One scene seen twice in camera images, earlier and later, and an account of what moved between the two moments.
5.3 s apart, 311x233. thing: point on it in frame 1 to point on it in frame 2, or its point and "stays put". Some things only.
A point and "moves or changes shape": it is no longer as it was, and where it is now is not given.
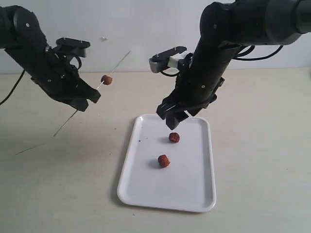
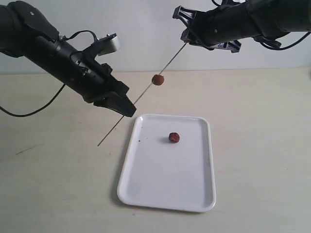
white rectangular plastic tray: [169, 169] stays put
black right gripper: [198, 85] to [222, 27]
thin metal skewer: [97, 88] to [145, 91]
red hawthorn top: [174, 137] stays put
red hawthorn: [107, 79] moves or changes shape
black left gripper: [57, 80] to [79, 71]
